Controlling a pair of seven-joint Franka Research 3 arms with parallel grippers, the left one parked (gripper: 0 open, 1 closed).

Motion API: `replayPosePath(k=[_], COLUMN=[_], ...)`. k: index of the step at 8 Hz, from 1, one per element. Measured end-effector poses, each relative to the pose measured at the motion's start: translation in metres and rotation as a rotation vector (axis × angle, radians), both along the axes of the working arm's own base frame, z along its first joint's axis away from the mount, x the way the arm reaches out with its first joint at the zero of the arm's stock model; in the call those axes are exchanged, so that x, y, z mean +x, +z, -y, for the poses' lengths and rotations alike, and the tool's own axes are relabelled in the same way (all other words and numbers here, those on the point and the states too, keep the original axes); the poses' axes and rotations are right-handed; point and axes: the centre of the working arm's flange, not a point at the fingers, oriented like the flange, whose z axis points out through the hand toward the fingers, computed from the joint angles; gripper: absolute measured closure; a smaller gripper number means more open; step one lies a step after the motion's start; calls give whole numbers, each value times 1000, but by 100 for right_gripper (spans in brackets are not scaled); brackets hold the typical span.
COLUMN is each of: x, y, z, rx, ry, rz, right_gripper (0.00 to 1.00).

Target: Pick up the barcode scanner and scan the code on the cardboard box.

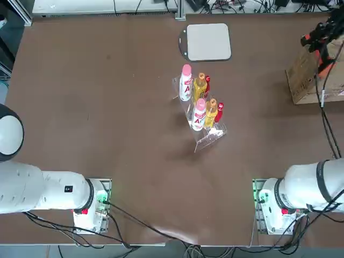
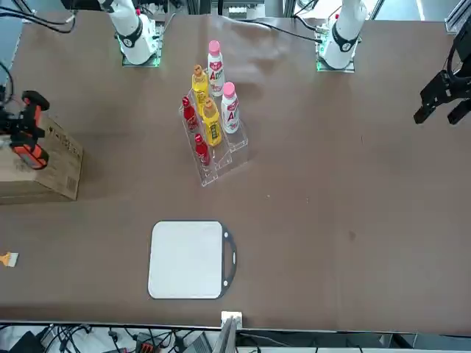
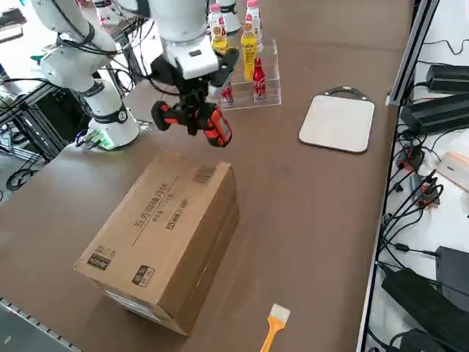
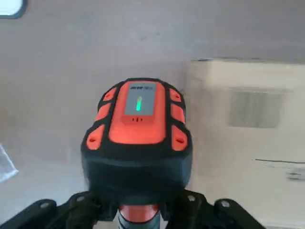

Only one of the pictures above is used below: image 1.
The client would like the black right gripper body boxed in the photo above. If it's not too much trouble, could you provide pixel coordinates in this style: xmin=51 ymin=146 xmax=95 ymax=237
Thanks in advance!
xmin=327 ymin=8 xmax=344 ymax=41

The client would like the brown cardboard box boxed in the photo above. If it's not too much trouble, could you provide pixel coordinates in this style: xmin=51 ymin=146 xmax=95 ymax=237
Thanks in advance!
xmin=284 ymin=37 xmax=344 ymax=105

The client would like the red cola bottle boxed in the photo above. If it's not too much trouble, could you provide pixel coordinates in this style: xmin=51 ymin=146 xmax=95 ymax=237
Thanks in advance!
xmin=214 ymin=102 xmax=225 ymax=124
xmin=203 ymin=75 xmax=212 ymax=99

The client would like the yellow drink bottle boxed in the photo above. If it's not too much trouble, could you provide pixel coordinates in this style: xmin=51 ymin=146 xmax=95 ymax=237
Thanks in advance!
xmin=192 ymin=72 xmax=207 ymax=104
xmin=204 ymin=98 xmax=218 ymax=128

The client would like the white bottle with pink cap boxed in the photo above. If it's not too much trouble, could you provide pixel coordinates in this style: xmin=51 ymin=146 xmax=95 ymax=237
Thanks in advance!
xmin=191 ymin=98 xmax=207 ymax=132
xmin=179 ymin=63 xmax=195 ymax=102

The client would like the clear acrylic bottle shelf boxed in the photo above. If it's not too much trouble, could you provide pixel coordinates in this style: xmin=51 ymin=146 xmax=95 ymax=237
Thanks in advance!
xmin=171 ymin=75 xmax=228 ymax=153

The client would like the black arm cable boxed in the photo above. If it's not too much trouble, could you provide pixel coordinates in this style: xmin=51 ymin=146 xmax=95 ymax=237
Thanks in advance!
xmin=316 ymin=40 xmax=344 ymax=159

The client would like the white board with dark handle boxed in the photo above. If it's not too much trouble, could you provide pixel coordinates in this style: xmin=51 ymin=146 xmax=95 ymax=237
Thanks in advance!
xmin=178 ymin=23 xmax=232 ymax=62

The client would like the aluminium profile post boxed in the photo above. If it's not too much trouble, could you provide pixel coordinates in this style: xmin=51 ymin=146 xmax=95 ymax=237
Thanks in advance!
xmin=174 ymin=0 xmax=187 ymax=20

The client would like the black base cable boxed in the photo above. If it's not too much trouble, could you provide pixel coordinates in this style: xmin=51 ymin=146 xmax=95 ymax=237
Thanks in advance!
xmin=103 ymin=198 xmax=194 ymax=248

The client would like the aluminium frame rail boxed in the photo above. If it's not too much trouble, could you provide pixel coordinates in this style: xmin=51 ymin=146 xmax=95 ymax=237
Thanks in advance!
xmin=6 ymin=0 xmax=33 ymax=27

